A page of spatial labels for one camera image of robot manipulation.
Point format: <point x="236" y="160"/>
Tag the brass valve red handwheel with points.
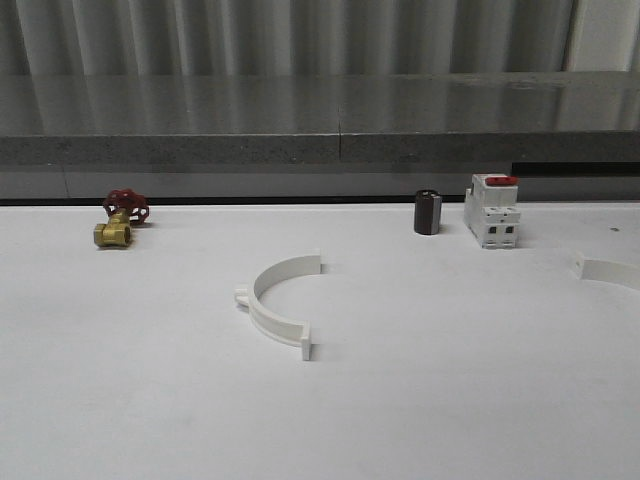
<point x="124" y="208"/>

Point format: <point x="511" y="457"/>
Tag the white circuit breaker red switch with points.
<point x="490" y="210"/>

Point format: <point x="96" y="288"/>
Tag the dark brown cylindrical capacitor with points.
<point x="427" y="212"/>

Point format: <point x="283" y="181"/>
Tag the grey stone counter ledge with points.
<point x="438" y="123"/>

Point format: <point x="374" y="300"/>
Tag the white half pipe clamp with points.
<point x="617" y="273"/>
<point x="275" y="326"/>

